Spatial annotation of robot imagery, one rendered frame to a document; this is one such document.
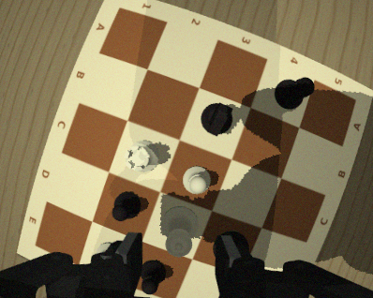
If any cream and brown chessboard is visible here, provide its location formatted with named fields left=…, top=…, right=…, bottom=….
left=17, top=0, right=373, bottom=298

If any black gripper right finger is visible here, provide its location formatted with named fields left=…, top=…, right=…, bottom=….
left=215, top=235, right=373, bottom=298

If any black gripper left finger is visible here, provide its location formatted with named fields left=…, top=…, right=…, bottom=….
left=0, top=232, right=142, bottom=298

